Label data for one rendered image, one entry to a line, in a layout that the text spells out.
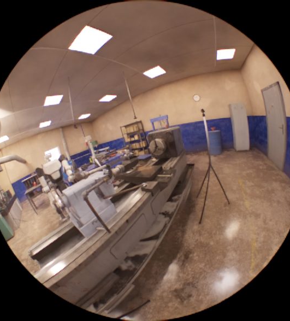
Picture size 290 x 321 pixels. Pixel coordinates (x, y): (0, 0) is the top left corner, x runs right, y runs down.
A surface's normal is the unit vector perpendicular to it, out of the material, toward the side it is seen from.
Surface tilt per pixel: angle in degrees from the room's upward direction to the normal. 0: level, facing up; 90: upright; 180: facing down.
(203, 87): 90
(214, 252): 0
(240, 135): 90
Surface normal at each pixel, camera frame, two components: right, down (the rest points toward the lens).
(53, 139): 0.82, -0.06
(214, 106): -0.52, 0.35
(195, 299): -0.24, -0.94
